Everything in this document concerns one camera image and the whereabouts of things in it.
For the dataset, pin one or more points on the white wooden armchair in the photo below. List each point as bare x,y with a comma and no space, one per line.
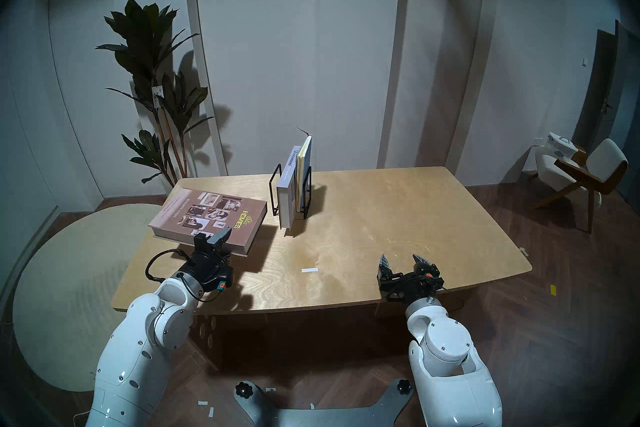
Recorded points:
605,161

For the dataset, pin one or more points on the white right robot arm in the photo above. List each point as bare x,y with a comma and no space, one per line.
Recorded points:
445,346

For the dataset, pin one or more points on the round beige rug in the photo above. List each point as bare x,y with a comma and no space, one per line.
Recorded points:
65,281

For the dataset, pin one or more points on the white object on armchair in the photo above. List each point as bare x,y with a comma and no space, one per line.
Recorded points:
562,145

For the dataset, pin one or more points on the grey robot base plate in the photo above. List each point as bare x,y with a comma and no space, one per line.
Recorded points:
310,417

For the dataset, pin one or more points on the white plant tag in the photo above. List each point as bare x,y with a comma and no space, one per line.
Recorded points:
157,97

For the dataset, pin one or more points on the grey Discontent book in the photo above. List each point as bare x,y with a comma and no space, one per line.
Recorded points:
286,196

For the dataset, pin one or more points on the thin yellow book with ribbon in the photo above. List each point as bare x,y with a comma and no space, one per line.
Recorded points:
304,156

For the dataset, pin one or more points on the large brown Homes book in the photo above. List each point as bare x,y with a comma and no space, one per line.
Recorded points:
200,213

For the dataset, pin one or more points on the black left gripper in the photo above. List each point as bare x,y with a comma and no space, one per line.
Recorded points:
210,268

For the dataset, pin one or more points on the tall green potted plant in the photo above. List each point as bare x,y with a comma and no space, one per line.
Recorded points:
145,46

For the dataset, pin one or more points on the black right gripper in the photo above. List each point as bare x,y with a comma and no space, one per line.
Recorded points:
410,283

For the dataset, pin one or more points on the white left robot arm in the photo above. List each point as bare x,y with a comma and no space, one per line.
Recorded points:
135,346

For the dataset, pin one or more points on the black base knob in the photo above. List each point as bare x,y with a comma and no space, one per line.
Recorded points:
243,389
404,386

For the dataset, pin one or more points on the wooden table base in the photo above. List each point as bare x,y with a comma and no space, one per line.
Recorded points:
225,336

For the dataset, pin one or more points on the dark door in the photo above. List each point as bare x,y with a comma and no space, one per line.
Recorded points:
597,86

